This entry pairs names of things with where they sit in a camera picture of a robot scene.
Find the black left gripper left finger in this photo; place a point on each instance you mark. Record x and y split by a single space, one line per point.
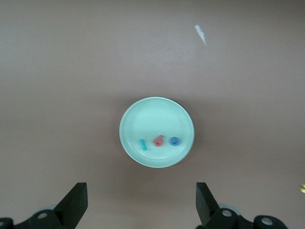
69 212

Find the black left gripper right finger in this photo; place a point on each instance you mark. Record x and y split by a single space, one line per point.
209 214

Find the blue letter o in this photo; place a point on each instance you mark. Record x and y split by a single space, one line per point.
171 141

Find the pink letter q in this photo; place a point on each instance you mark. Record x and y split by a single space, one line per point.
154 142

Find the teal letter j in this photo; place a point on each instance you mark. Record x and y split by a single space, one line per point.
143 144

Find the yellow letter u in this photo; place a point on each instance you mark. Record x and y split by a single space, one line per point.
303 189

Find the green plate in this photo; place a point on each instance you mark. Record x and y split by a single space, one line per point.
157 119

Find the white paper scrap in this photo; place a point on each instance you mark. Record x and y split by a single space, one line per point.
200 32

